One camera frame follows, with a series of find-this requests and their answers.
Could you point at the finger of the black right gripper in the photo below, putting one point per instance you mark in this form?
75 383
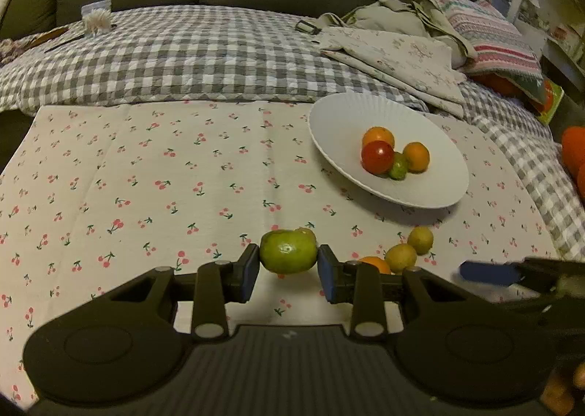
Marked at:
489 273

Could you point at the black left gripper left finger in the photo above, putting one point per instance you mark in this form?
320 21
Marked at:
218 283

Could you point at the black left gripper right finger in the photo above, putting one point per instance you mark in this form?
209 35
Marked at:
356 283

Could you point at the orange mandarin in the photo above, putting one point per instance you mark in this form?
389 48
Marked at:
378 134
379 263
417 157

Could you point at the yellow-brown kiwi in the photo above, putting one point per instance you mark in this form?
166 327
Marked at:
401 256
421 239

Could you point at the olive green citrus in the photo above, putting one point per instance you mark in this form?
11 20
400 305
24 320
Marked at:
307 233

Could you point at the large green citrus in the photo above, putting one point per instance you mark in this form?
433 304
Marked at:
287 252

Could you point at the right hand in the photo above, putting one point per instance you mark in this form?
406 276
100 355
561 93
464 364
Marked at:
563 382

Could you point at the small green lime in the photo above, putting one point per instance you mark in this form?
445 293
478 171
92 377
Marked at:
399 169

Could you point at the red tomato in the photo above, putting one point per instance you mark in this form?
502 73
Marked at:
377 158

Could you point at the orange mandarin back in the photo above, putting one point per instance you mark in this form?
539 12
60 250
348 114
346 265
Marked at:
378 134

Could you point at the cherry print tablecloth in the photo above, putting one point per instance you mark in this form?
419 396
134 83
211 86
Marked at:
96 196

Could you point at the white ribbed plate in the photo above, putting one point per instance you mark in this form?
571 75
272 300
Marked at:
337 124

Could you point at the green red book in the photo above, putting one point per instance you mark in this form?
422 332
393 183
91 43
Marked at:
553 95

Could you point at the folded floral cloth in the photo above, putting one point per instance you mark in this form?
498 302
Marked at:
418 66

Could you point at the striped knitted pillow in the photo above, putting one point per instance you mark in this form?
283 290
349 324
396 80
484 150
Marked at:
504 61

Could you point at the grey checked blanket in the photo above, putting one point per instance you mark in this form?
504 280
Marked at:
220 53

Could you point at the clear plastic packet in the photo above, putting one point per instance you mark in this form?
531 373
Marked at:
97 18

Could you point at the floral cloth left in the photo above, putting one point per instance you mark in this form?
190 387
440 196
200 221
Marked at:
12 49

